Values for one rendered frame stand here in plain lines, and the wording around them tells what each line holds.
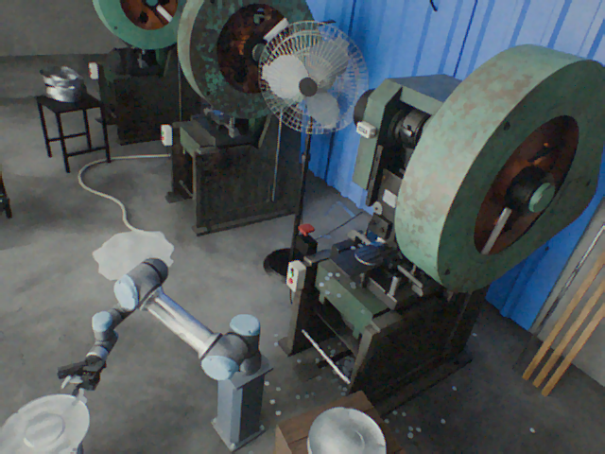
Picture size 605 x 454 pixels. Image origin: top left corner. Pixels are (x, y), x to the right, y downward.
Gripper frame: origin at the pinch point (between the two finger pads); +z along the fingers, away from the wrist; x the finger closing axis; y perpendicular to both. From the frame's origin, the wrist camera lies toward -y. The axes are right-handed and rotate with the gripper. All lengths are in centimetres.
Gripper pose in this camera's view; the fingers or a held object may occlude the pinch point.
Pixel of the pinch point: (63, 400)
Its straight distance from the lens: 204.1
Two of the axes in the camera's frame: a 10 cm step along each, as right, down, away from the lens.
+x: -1.2, 8.3, 5.5
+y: 9.9, 1.6, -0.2
